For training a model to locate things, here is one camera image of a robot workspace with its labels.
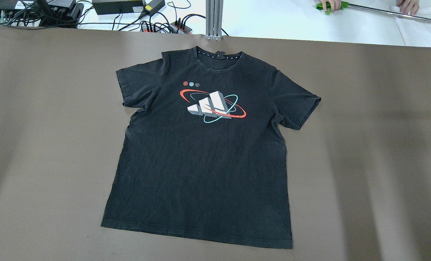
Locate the person's right hand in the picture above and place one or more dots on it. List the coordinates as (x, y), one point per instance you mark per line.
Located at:
(408, 7)

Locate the black graphic t-shirt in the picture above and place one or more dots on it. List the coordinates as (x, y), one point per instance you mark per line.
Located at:
(203, 157)

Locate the red grey power strip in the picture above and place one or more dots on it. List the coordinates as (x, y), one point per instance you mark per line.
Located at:
(173, 28)

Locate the black power adapter box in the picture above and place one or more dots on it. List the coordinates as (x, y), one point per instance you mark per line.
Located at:
(106, 7)

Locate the black electronics hub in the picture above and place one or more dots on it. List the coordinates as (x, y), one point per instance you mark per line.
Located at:
(59, 13)

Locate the green handled metal rod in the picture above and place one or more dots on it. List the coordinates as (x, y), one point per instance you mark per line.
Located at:
(344, 5)

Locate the aluminium frame post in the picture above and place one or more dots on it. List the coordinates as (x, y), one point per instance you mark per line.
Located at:
(214, 13)

